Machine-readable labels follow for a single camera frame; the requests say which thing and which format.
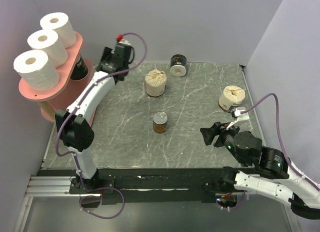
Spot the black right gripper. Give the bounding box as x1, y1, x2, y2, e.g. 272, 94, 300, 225
198, 119, 246, 166

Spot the black roll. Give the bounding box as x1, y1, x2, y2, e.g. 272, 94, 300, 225
70, 54, 89, 81
170, 54, 187, 77

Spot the white toilet roll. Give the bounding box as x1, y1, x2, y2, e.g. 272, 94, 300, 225
40, 12, 76, 48
13, 50, 60, 91
27, 29, 68, 68

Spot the white toilet roll front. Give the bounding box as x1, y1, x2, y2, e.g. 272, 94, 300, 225
27, 29, 68, 68

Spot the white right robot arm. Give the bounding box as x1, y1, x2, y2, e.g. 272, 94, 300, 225
200, 122, 320, 220

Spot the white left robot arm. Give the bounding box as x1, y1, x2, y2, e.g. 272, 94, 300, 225
55, 39, 135, 193

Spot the pink three-tier shelf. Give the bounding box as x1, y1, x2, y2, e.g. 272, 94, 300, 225
18, 31, 97, 124

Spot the beige wrapped roll right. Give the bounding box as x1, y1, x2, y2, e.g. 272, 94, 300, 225
218, 85, 246, 112

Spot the beige wrapped roll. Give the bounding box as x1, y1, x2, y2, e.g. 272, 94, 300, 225
145, 69, 167, 97
218, 85, 246, 112

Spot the beige wrapped roll centre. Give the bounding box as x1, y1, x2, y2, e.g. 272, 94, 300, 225
145, 69, 167, 97

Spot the tin can orange label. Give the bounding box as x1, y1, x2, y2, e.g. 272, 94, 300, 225
152, 111, 168, 133

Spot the black wrapped roll lying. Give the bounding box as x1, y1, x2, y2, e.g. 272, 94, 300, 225
170, 54, 187, 77

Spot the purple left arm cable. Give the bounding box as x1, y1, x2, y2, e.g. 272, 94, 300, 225
55, 33, 148, 219

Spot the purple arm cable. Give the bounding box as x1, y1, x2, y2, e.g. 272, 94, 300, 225
55, 33, 148, 219
243, 93, 320, 193

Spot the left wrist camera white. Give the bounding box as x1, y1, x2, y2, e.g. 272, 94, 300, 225
117, 34, 131, 46

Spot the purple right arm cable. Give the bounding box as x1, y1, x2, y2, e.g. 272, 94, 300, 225
243, 93, 320, 193

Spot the aluminium frame rail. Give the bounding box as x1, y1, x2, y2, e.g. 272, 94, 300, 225
12, 174, 76, 232

